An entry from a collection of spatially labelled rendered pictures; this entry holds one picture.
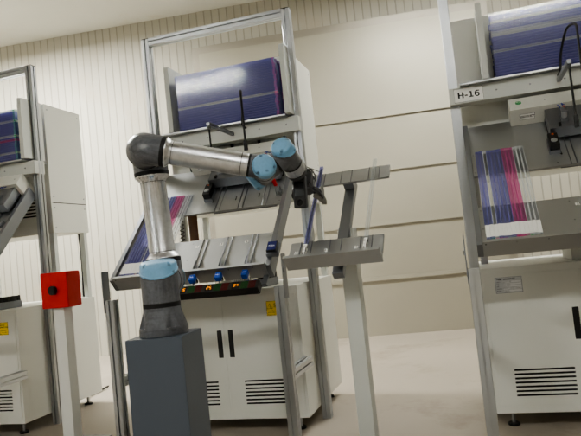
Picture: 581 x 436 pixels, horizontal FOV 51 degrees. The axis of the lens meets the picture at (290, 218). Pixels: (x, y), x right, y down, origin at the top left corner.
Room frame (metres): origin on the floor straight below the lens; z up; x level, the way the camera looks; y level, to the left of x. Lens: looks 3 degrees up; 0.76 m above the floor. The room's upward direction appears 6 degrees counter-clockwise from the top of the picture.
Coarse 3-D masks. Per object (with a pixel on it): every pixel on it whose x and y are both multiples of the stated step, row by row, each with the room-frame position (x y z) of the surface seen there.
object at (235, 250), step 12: (204, 240) 2.54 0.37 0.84; (216, 240) 2.52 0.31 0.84; (228, 240) 2.49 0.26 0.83; (240, 240) 2.47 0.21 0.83; (252, 240) 2.45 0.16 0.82; (264, 240) 2.43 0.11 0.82; (180, 252) 2.53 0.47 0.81; (192, 252) 2.51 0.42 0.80; (204, 252) 2.48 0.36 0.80; (216, 252) 2.46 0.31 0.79; (228, 252) 2.44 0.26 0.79; (240, 252) 2.42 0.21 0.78; (252, 252) 2.40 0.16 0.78; (264, 252) 2.38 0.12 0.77; (192, 264) 2.45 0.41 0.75; (204, 264) 2.43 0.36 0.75; (216, 264) 2.41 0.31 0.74; (228, 264) 2.39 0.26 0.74
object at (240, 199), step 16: (176, 176) 2.97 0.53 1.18; (192, 176) 2.93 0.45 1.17; (208, 176) 2.89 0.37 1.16; (176, 192) 2.86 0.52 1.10; (192, 192) 2.83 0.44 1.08; (224, 192) 2.76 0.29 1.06; (240, 192) 2.72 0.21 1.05; (256, 192) 2.69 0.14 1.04; (272, 192) 2.65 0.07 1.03; (192, 208) 2.73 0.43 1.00; (208, 208) 2.70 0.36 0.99; (224, 208) 2.66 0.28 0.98; (240, 208) 2.64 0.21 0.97; (256, 208) 2.68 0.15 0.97
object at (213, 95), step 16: (240, 64) 2.80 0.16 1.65; (256, 64) 2.77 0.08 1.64; (272, 64) 2.75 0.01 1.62; (176, 80) 2.89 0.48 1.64; (192, 80) 2.87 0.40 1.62; (208, 80) 2.84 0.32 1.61; (224, 80) 2.82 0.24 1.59; (240, 80) 2.80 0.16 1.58; (256, 80) 2.78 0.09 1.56; (272, 80) 2.75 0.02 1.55; (176, 96) 2.89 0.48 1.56; (192, 96) 2.87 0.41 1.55; (208, 96) 2.85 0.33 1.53; (224, 96) 2.82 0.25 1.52; (256, 96) 2.78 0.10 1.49; (272, 96) 2.76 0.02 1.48; (192, 112) 2.87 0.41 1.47; (208, 112) 2.85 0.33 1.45; (224, 112) 2.83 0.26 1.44; (240, 112) 2.80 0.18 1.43; (256, 112) 2.78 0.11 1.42; (272, 112) 2.76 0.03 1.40; (192, 128) 2.88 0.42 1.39
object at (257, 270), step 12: (240, 264) 2.34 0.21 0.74; (252, 264) 2.32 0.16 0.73; (264, 264) 2.30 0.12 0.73; (120, 276) 2.49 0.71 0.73; (132, 276) 2.46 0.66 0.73; (204, 276) 2.40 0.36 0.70; (228, 276) 2.38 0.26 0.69; (240, 276) 2.37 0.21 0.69; (252, 276) 2.36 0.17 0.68; (120, 288) 2.52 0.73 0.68; (132, 288) 2.51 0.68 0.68
